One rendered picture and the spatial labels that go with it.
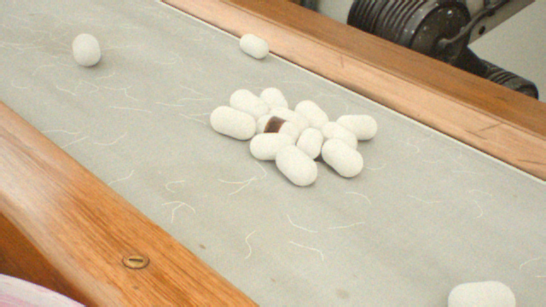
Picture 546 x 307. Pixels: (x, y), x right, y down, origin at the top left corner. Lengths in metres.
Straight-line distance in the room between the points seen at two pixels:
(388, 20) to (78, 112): 0.49
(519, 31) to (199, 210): 2.31
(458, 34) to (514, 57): 1.76
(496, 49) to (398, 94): 2.09
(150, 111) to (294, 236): 0.17
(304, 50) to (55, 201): 0.37
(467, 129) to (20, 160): 0.35
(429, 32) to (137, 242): 0.61
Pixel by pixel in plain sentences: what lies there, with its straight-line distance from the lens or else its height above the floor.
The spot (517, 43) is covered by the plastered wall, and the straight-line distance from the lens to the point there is 2.61.
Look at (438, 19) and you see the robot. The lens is 0.83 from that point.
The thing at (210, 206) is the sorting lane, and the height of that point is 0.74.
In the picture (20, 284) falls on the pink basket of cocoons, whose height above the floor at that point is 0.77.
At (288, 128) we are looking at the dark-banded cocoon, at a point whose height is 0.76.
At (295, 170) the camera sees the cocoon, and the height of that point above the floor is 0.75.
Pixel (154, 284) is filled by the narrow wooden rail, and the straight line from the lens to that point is 0.27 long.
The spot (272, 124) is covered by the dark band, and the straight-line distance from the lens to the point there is 0.44.
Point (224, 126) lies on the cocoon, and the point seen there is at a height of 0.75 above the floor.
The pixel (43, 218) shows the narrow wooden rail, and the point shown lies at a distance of 0.30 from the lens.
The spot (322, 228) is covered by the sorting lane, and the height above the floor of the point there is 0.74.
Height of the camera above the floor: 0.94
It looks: 27 degrees down
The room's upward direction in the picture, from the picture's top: 11 degrees clockwise
